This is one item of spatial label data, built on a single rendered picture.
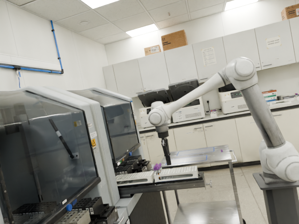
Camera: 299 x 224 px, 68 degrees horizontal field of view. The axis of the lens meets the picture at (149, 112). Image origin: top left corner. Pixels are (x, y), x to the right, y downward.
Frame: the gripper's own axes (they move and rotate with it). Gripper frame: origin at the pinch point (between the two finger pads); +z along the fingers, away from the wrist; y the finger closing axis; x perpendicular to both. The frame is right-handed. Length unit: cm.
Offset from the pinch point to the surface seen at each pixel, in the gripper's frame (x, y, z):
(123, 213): 28.7, -26.6, 22.3
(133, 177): 26.7, -3.0, 8.3
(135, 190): 25.6, -6.7, 16.7
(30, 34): 149, 77, -147
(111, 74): 133, 258, -107
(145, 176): 17.6, -4.2, 8.2
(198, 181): -18.5, -6.6, 14.8
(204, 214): -13, 45, 67
